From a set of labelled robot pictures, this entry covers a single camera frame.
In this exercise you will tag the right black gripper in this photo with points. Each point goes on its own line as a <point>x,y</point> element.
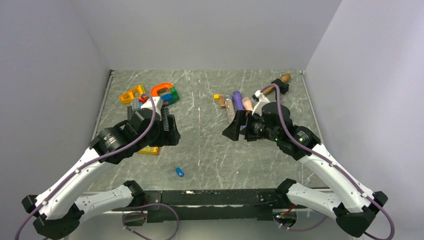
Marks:
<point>233,130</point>

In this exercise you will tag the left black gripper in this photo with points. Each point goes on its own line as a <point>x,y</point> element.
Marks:
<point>170,137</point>

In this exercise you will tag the orange lego window piece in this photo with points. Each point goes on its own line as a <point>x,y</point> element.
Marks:
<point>149,150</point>

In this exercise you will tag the blue key tag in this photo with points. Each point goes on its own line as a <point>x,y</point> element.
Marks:
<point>179,172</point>

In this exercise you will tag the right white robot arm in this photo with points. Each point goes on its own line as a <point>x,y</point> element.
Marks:
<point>352,205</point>

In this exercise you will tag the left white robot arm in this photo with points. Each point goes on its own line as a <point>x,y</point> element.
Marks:
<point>62,208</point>

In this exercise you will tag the glitter microphone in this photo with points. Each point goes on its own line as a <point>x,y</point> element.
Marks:
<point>229,106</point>

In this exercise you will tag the brown small block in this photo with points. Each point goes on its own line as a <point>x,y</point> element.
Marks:
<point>221,101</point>

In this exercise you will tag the pink microphone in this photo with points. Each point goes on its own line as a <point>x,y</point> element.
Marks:
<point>247,104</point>

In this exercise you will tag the purple microphone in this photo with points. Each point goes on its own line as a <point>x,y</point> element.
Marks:
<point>237,100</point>

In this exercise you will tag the green blue lego bricks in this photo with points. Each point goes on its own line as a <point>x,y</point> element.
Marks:
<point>169,96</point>

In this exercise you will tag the dark grey lego baseplate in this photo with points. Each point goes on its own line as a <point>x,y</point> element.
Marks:
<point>129,112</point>

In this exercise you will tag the orange lego arch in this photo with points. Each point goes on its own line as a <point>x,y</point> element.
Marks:
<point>164,87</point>

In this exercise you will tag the blue grey lego stack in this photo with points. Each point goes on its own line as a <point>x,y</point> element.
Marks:
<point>136,104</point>

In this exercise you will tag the black microphone stand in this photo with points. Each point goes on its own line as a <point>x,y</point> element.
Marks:
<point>283,86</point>

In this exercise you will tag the gold microphone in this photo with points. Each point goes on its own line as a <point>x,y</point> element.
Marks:
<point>285,77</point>

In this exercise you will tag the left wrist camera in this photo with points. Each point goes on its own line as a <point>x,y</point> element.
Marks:
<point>154,104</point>

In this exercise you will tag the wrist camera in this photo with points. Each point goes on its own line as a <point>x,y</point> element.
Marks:
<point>261,100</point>
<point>154,104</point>

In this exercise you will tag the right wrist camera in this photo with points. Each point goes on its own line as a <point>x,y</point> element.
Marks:
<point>261,100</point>

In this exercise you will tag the orange yellow lego frame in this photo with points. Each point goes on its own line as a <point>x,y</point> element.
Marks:
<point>134,93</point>

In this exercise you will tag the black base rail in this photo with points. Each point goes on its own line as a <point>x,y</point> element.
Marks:
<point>212,204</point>

